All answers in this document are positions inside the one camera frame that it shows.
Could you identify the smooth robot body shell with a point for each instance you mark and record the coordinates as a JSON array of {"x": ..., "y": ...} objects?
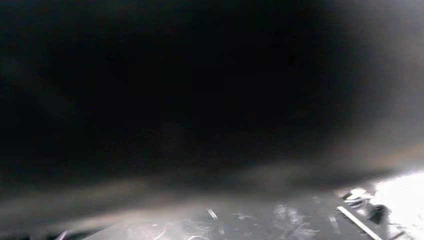
[{"x": 165, "y": 99}]

